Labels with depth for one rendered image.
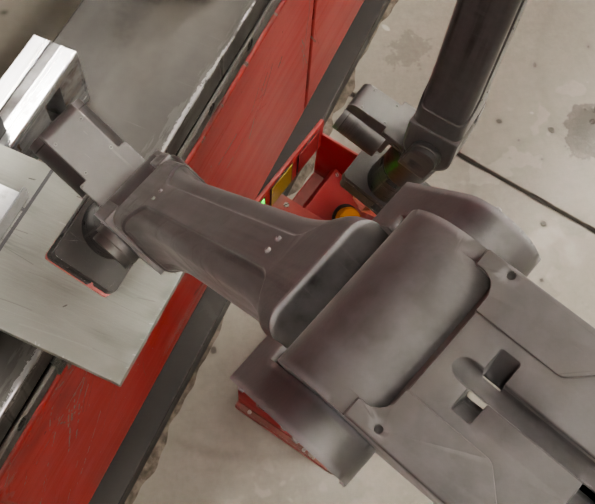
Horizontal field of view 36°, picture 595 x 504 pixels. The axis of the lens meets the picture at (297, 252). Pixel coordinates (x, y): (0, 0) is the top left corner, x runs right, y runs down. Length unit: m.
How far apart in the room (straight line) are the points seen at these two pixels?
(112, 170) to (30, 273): 0.26
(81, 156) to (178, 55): 0.53
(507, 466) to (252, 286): 0.15
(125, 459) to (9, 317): 0.95
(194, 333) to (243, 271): 1.52
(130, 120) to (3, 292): 0.33
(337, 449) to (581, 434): 0.08
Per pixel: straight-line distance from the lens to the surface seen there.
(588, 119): 2.37
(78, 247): 0.83
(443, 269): 0.32
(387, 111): 1.04
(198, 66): 1.22
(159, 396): 1.89
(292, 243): 0.39
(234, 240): 0.44
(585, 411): 0.31
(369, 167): 1.14
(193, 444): 1.91
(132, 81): 1.21
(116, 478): 1.86
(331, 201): 1.27
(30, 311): 0.94
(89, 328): 0.92
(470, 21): 0.85
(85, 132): 0.72
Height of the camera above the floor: 1.85
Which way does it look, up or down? 65 degrees down
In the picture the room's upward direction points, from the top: 6 degrees clockwise
